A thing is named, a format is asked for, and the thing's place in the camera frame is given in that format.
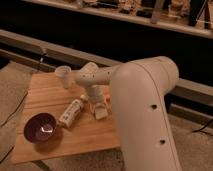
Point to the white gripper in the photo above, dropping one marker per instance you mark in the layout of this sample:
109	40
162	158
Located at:
95	94

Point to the white sponge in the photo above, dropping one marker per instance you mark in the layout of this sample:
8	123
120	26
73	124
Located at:
100	111

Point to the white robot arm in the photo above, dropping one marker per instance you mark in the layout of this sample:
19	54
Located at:
137	89

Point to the white plastic bottle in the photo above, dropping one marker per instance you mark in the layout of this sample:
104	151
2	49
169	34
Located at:
68	116

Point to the clear plastic cup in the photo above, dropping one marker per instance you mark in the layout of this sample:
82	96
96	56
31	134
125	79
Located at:
62	72

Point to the dark purple bowl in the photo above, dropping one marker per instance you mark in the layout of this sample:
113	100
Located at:
40	128

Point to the orange handled tool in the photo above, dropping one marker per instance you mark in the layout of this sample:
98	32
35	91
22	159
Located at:
107	97

